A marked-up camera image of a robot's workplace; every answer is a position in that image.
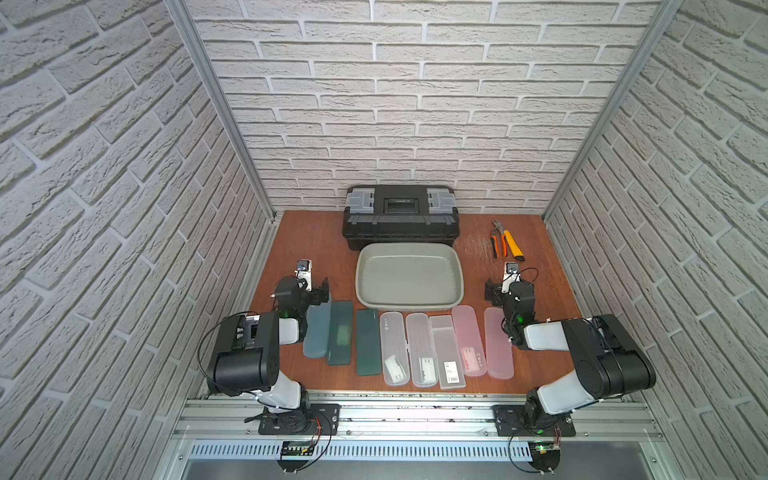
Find dark green translucent pencil case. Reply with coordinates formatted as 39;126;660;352
326;301;354;366

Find clear rectangular pencil case barcode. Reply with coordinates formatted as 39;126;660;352
429;315;466;390

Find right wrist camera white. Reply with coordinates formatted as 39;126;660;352
501;262;520;293

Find left controller board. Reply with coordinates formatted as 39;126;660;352
277;440;320;473

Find pink pencil case with label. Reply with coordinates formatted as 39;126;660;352
451;305;487;377

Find right controller board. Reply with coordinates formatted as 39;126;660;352
528;443;561;474

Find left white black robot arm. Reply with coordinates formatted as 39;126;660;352
199;276;330;432

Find grey plastic storage tray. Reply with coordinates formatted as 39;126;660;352
355;243;465;312

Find yellow utility knife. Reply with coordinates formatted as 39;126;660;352
502;230;525;262

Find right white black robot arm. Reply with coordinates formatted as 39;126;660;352
485;275;657;435

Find aluminium rail frame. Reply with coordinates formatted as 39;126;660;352
154;390;682;479

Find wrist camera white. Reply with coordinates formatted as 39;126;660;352
501;262;520;293
295;259;312;291

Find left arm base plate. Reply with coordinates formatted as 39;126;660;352
255;403;341;436

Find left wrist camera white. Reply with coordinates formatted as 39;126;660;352
295;259;312;291

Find orange handled pliers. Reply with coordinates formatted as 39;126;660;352
490;220;508;258

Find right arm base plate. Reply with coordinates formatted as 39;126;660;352
491;405;576;438

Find plain pink pencil case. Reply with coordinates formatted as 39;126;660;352
484;307;514;380

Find black plastic toolbox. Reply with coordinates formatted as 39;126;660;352
342;185;460;251

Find dark green flat pencil case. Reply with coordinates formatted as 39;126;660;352
355;309;382;376

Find controller board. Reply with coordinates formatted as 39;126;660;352
528;443;561;474
277;440;320;473

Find grey-blue pencil case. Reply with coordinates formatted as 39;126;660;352
302;300;332;359

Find clear pencil case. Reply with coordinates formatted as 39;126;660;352
405;313;438;388
379;312;410;387

